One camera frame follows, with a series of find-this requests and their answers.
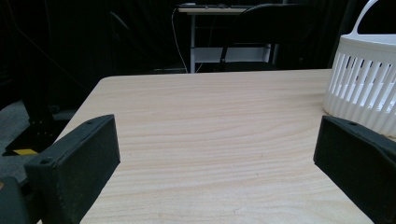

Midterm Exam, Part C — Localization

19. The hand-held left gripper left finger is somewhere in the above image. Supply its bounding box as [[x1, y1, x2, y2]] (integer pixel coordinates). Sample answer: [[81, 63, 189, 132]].
[[23, 114, 121, 224]]

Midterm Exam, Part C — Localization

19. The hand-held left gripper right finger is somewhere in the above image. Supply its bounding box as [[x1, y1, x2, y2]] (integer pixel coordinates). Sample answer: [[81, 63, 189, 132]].
[[313, 115, 396, 224]]

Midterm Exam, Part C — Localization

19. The black metal stand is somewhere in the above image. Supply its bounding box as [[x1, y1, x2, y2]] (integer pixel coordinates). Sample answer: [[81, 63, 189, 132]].
[[2, 0, 78, 157]]

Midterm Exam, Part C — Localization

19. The white slotted plastic basket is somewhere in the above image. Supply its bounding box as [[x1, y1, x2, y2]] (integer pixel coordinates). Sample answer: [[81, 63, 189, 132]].
[[322, 0, 396, 139]]

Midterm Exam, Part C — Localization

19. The black office chair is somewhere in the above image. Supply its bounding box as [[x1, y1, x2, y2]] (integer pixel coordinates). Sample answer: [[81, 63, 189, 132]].
[[218, 3, 328, 73]]

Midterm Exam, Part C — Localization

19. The white cable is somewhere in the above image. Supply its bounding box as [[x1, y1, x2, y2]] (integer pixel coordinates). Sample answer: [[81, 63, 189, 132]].
[[170, 7, 190, 74]]

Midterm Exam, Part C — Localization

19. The white metal-frame desk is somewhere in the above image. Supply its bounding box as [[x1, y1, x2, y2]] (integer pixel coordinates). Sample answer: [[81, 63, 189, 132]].
[[177, 3, 275, 75]]

